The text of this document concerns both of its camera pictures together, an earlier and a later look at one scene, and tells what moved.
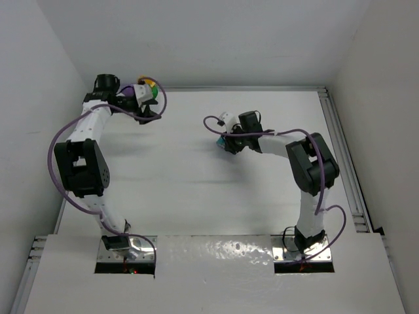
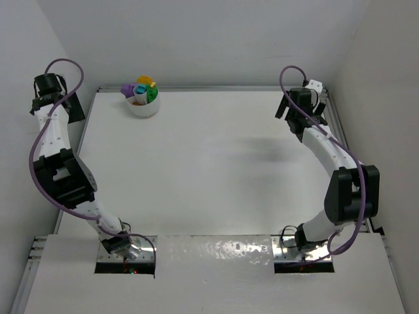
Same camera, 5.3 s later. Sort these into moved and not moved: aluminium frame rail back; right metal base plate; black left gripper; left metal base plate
Moved: black left gripper
Not moved: aluminium frame rail back; left metal base plate; right metal base plate
